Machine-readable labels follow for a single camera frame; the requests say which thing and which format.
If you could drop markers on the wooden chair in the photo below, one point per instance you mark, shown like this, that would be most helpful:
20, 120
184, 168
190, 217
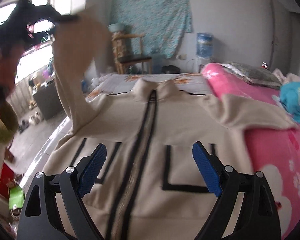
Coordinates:
132, 58

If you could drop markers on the person forearm patterned sleeve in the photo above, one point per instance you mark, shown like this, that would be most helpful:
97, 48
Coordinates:
8, 118

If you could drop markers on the turquoise cartoon cloth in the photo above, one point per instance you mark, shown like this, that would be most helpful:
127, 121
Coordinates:
290, 99

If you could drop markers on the blue water bottle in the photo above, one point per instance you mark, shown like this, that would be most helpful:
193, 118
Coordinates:
204, 47

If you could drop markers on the green bag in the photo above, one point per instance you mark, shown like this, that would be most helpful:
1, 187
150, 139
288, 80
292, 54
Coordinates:
16, 198

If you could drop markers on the teal plastic basin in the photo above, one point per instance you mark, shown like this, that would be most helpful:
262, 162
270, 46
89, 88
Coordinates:
116, 27

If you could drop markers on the patterned cardboard box stack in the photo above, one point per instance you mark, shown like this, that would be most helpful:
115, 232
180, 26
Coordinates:
119, 50

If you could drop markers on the grey patterned pillow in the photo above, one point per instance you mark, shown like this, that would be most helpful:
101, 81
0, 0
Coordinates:
257, 76

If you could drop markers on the teal floral wall cloth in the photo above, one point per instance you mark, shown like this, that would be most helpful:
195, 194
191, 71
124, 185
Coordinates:
163, 22

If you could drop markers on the pink floral blanket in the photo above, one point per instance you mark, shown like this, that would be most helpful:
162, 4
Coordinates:
275, 153

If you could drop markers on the dark grey cabinet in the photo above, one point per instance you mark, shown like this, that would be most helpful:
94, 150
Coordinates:
48, 101

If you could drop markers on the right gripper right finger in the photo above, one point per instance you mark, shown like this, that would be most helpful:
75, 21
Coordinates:
258, 217

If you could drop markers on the black small appliance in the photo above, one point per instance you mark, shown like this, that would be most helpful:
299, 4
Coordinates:
170, 69

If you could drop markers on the white water dispenser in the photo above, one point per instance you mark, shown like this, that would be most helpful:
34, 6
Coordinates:
200, 63

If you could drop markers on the beige zip jacket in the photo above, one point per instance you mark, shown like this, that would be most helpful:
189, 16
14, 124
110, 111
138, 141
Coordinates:
150, 185

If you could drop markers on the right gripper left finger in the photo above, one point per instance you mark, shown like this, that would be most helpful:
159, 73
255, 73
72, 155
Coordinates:
40, 217

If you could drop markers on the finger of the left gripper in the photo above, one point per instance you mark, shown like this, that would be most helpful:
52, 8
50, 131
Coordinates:
65, 18

